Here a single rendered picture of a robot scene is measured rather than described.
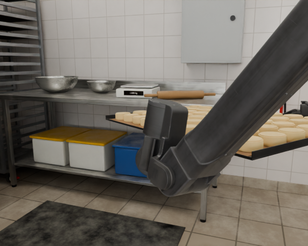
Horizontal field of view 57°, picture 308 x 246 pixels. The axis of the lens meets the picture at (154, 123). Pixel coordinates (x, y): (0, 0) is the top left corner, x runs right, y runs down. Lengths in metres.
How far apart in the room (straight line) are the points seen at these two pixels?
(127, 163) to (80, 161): 0.46
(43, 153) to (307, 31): 2.65
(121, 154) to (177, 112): 1.95
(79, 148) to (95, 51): 1.07
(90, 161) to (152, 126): 2.11
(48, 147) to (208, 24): 1.76
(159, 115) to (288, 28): 0.22
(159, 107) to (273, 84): 0.19
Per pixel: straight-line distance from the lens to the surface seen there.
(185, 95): 2.18
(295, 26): 0.33
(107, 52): 3.03
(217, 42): 2.48
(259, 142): 0.52
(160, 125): 0.45
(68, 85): 2.70
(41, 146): 2.83
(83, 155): 2.57
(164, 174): 0.41
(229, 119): 0.36
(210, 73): 2.69
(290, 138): 0.61
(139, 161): 0.48
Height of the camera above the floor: 1.16
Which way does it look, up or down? 12 degrees down
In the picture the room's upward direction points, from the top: straight up
